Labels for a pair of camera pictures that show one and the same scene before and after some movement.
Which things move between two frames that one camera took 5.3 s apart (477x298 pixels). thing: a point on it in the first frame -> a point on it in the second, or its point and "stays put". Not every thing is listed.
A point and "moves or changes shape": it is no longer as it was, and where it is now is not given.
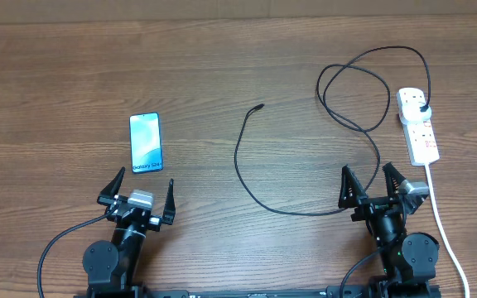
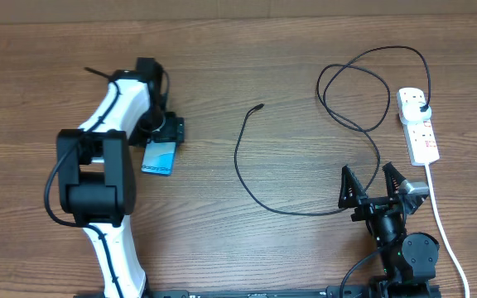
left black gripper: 154,223 -> 173,130
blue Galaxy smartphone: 146,141 moves or changes shape
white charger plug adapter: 415,112 stays put
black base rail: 336,291 stays put
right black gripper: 368,204 stays put
